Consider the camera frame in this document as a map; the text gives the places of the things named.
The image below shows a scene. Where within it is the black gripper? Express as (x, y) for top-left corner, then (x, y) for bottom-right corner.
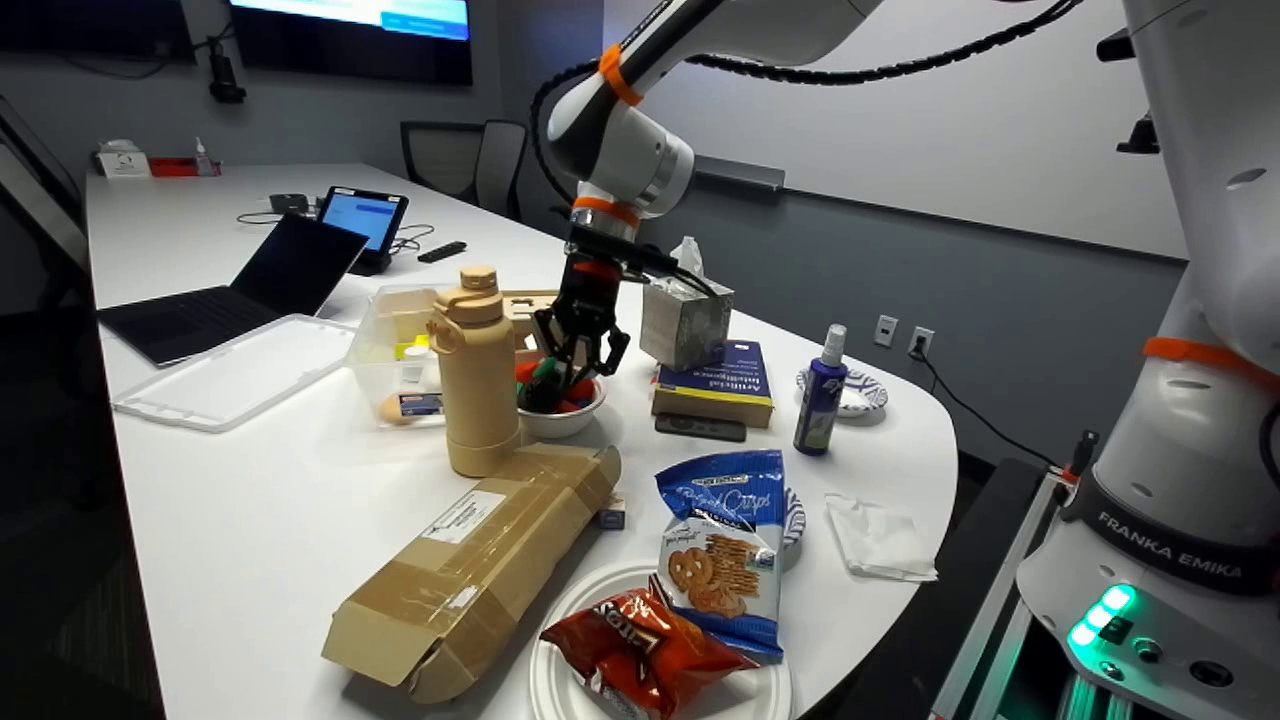
(529, 248), (635, 388)

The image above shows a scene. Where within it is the white bowl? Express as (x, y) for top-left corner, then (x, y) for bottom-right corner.
(514, 357), (614, 443)

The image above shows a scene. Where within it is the blue patterned paper bowl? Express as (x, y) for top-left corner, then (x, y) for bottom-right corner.
(777, 482), (815, 570)

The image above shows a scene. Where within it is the wooden shape sorter box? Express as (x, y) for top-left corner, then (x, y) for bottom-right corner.
(510, 283), (569, 327)

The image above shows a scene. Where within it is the grey tissue box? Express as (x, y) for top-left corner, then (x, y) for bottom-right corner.
(635, 231), (740, 376)

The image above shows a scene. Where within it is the tan water bottle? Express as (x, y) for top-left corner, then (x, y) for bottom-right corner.
(424, 264), (524, 482)

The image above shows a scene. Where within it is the blue and yellow book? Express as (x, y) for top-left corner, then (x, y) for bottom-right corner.
(653, 336), (780, 433)

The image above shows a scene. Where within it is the black phone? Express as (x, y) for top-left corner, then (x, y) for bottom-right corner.
(653, 410), (754, 446)

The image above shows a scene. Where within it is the black remote control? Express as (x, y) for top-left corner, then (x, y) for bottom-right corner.
(414, 235), (471, 266)

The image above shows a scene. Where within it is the clear plastic container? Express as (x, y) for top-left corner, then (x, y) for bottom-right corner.
(346, 274), (449, 435)

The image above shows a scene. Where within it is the grey office chair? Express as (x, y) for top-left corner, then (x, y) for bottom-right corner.
(397, 116), (531, 218)

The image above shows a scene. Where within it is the blue pretzel bag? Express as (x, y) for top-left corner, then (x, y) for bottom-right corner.
(650, 443), (793, 669)

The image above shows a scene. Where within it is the blue spray bottle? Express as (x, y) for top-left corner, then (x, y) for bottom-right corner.
(793, 320), (857, 459)

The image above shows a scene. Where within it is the long cardboard box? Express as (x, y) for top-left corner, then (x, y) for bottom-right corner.
(315, 443), (626, 706)

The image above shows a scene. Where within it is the black tablet with blue screen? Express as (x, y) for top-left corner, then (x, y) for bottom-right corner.
(311, 184), (414, 278)

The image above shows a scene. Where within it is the patterned paper plate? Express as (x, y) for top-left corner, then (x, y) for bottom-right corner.
(796, 363), (896, 428)

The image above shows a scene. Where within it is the red chips bag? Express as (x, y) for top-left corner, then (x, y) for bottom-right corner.
(535, 582), (760, 720)

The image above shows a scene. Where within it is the black open laptop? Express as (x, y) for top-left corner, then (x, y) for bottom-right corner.
(93, 212), (373, 373)

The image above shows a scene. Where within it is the black webcam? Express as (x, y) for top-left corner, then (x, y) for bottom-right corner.
(200, 21), (252, 107)

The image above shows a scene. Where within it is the metal robot stand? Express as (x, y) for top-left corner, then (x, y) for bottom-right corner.
(930, 455), (1112, 720)

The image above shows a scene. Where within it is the small white box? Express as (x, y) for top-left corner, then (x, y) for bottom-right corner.
(93, 134), (156, 184)

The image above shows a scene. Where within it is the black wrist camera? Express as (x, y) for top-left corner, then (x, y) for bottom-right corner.
(626, 240), (730, 302)

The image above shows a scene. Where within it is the wall television screen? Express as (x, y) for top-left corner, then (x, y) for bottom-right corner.
(224, 0), (479, 91)

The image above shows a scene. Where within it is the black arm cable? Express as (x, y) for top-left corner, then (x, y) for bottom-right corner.
(529, 0), (1088, 184)

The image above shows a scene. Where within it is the black power cable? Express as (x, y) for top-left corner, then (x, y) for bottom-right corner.
(912, 338), (1076, 470)

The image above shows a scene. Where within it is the black camera on mount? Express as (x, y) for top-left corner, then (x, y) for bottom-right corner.
(1092, 22), (1170, 161)

